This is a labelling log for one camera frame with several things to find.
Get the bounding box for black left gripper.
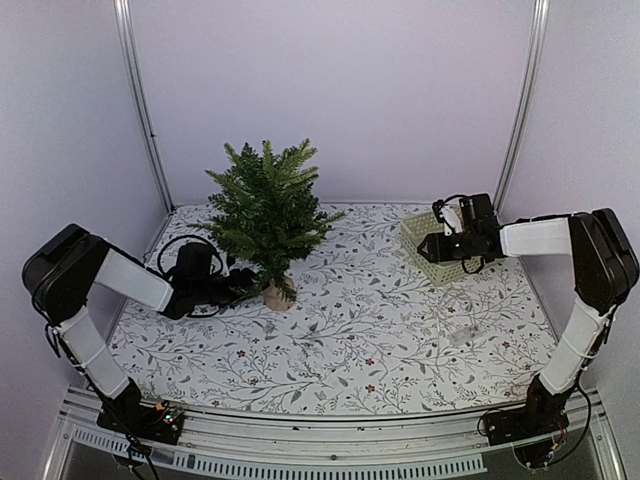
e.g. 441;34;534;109
193;268;270;309

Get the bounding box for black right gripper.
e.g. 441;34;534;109
419;230;479;264

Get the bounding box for pale green perforated basket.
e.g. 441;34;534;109
400;211;488;286

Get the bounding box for small green christmas tree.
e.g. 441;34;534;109
195;138;345;312

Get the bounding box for clear wire fairy lights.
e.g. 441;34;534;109
421;284;494;371

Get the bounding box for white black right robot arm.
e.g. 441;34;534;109
416;193;639;436

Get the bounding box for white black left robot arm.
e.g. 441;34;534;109
22;223;257;434

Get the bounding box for clear battery box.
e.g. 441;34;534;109
449;325;484;347

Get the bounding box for floral white table mat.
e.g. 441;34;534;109
109;204;556;416

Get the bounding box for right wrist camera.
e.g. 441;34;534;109
432;200;463;236

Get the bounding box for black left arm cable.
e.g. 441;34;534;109
157;234;226;277

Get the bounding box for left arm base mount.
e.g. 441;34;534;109
97;396;184;445

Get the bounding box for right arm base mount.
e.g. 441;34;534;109
476;399;593;471

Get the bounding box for aluminium front rail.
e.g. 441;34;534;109
43;388;628;479

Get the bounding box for right aluminium frame post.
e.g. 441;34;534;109
494;0;550;213

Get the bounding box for aluminium frame post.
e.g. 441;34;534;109
113;0;176;214
494;0;550;213

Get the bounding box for left aluminium frame post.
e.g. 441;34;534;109
113;0;176;214

